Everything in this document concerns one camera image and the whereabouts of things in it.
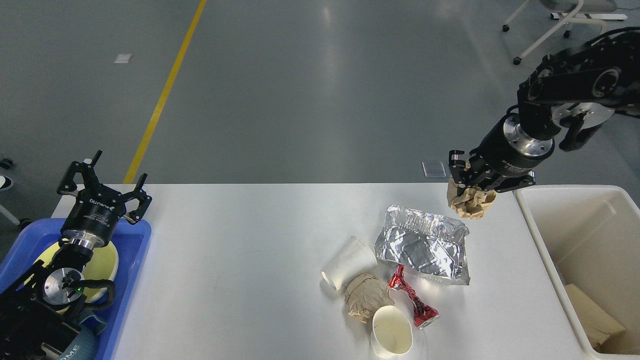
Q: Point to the aluminium foil tray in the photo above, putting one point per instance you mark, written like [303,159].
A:
[432,245]

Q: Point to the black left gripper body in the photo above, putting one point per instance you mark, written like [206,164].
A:
[93,218]

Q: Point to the white floor marker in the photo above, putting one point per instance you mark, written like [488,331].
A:
[122,59]

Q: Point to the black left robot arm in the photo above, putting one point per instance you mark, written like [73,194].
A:
[32,330]

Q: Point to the crumpled brown paper wrapper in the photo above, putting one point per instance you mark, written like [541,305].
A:
[366,294]

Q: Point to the blue-grey HOME mug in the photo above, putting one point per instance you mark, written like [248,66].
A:
[85,344]

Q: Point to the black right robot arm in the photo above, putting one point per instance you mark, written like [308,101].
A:
[577,89]

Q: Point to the white far base bar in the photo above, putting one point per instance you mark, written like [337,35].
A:
[621,17]

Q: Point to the floor outlet cover left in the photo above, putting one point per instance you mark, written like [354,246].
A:
[434,169]

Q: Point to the white paper cup lying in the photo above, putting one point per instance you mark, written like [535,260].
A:
[354,258]

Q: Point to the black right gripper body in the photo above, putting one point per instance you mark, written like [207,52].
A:
[507,150]

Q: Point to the yellow plastic plate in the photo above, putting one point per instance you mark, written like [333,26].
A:
[62,287]

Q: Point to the red snack wrapper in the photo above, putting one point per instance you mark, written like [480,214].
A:
[423,314]

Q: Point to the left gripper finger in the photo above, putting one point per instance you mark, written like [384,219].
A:
[141,196]
[92,189]

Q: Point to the brown paper bag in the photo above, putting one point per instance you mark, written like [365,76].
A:
[598,325]

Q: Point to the brown paper ball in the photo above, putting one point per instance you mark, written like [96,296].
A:
[472,204]

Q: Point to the blue plastic tray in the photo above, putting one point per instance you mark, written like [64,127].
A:
[131,243]

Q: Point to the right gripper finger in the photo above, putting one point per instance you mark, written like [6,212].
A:
[468,174]
[493,181]

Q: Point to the beige plastic bin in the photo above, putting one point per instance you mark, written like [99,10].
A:
[588,236]

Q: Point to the white paper cup upright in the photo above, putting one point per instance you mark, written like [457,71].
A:
[391,333]

